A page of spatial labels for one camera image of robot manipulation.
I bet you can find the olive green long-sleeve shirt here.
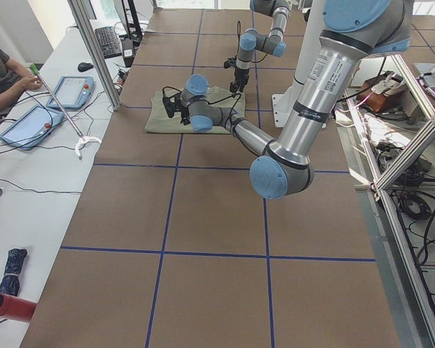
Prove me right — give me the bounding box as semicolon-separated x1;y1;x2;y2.
144;86;246;134

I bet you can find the black power adapter with label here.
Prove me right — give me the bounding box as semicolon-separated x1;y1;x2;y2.
121;38;135;67

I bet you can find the blue teach pendant far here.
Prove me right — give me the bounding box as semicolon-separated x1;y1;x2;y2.
53;76;95;110

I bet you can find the folded dark blue umbrella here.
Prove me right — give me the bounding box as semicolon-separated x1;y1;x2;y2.
0;248;28;297

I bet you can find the blue teach pendant near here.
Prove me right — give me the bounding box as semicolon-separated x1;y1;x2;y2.
0;106;63;150

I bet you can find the black computer mouse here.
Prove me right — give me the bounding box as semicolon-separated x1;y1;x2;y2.
77;62;94;73

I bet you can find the brown table cover mat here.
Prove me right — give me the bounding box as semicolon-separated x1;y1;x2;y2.
22;9;399;347

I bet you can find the grey aluminium frame post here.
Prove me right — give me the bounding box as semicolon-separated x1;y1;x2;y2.
67;0;120;112

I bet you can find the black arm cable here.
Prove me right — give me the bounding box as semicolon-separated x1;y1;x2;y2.
161;85;242;126
236;20;269;65

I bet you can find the brown box with white object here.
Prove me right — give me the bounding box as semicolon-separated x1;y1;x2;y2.
356;70;407;113

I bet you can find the metal reacher stick white hook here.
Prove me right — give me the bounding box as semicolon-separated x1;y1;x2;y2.
29;63;102;160

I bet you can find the blue teach pendant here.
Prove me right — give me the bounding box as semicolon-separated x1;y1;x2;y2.
0;106;63;150
53;76;95;110

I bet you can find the black keyboard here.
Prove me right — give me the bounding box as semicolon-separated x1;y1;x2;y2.
94;26;122;59

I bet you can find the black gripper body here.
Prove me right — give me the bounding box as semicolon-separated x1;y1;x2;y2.
175;93;189;120
232;67;249;87

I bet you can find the aluminium frame rack right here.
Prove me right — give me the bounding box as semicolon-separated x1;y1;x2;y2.
333;0;435;348

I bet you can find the red cylinder tube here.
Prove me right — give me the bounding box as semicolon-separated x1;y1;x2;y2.
0;293;37;323

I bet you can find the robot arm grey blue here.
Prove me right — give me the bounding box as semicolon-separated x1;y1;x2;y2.
224;0;291;94
163;1;413;199

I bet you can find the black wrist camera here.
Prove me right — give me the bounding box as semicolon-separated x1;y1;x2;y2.
223;57;236;69
162;94;180;118

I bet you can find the seated person in grey shirt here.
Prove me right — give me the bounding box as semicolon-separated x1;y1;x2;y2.
0;48;43;115

